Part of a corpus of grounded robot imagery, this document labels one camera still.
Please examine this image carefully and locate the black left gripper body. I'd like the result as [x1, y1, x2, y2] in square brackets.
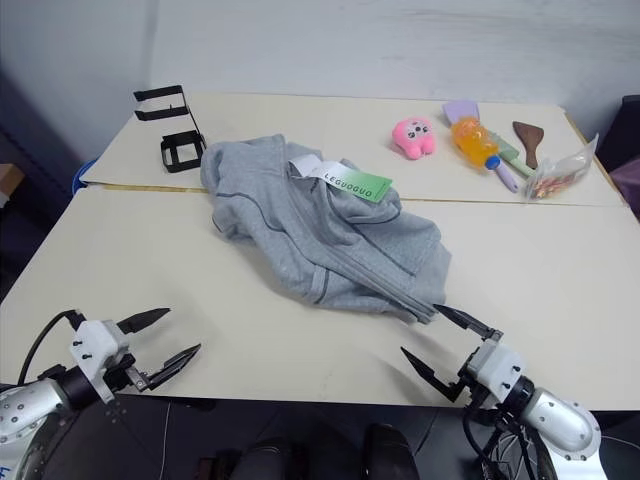
[103, 351, 152, 397]

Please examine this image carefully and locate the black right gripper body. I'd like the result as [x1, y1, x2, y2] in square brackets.
[453, 329, 505, 407]

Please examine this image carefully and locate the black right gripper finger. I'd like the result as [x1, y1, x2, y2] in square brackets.
[399, 346, 467, 404]
[432, 303, 494, 342]

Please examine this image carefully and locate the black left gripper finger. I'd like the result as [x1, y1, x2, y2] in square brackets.
[143, 343, 203, 392]
[118, 307, 172, 334]

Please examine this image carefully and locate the blue round bin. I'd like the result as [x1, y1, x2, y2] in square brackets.
[72, 157, 100, 192]

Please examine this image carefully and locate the grey zip hoodie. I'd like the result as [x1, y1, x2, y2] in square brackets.
[199, 132, 454, 326]

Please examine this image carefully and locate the green silicone spatula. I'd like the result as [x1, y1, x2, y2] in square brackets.
[485, 129, 537, 178]

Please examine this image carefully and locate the clear plastic snack bag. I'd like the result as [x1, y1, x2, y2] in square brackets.
[522, 132, 600, 204]

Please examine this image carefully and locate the orange bottle with blue cap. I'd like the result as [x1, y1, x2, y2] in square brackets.
[450, 114, 502, 174]

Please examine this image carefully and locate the white green clothing tag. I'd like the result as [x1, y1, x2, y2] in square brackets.
[288, 155, 393, 205]

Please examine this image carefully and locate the pink plush toy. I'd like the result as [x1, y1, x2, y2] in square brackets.
[390, 116, 438, 162]

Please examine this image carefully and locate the brown wooden spatula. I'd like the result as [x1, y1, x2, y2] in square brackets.
[511, 120, 545, 170]

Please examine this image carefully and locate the brown cardboard box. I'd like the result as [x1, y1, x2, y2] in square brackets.
[0, 163, 25, 207]

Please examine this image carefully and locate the lilac silicone spatula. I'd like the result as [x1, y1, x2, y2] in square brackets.
[441, 99, 522, 195]

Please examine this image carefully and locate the dark chair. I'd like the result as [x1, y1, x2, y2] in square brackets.
[595, 93, 640, 166]

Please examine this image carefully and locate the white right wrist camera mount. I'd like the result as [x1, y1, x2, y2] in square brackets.
[463, 341, 526, 402]

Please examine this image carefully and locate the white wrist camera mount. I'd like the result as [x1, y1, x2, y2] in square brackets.
[68, 319, 133, 404]
[463, 341, 526, 402]

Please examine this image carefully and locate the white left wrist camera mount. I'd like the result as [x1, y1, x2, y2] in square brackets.
[68, 319, 133, 404]

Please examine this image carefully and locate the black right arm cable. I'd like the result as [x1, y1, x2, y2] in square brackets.
[461, 394, 539, 480]

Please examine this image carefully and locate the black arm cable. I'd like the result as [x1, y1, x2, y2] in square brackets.
[461, 394, 539, 480]
[21, 309, 85, 387]

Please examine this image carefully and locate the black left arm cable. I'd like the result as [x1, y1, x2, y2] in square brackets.
[21, 309, 85, 387]

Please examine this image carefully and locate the black metal wire rack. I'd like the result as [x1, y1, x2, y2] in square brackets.
[132, 85, 208, 175]

